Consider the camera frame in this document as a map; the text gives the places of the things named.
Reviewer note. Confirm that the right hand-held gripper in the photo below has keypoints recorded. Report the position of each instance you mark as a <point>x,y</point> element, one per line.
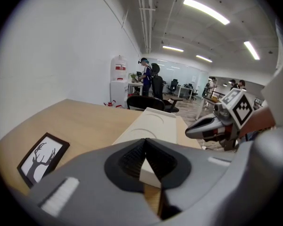
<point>238,107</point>

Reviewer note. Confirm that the white water dispenser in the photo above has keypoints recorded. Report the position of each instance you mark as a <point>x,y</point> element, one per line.
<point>119,93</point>

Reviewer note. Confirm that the small black office chair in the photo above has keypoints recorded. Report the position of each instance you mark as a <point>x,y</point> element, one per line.
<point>172,86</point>

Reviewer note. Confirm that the white ceiling pipes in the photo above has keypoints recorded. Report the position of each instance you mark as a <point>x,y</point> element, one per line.
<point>146,20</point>

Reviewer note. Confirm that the long ceiling light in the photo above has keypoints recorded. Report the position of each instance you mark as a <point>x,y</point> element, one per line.
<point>251,50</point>
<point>204,58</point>
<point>206,10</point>
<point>172,48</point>

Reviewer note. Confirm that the black framed antler picture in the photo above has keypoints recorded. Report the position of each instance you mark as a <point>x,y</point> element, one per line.
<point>41,160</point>

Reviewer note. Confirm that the person's right forearm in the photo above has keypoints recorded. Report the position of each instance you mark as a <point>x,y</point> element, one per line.
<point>259,120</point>

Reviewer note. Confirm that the tall black office chair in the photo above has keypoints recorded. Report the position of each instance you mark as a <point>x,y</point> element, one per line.
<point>156,83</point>

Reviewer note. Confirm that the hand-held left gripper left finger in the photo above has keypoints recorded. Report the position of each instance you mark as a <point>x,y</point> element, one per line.
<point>85,196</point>

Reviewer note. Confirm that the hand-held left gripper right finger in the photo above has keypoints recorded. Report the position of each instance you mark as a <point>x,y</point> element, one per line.
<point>202,185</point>

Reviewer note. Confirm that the large water bottle red label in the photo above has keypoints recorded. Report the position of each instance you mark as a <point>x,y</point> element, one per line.
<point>118,67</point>

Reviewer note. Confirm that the low black office chair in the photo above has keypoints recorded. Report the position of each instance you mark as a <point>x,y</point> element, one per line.
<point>146,102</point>

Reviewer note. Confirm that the potted green plant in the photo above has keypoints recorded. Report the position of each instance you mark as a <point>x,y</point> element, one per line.
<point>133,77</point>

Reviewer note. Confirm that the white long office desk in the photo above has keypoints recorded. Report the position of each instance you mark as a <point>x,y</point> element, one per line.
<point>185,88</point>

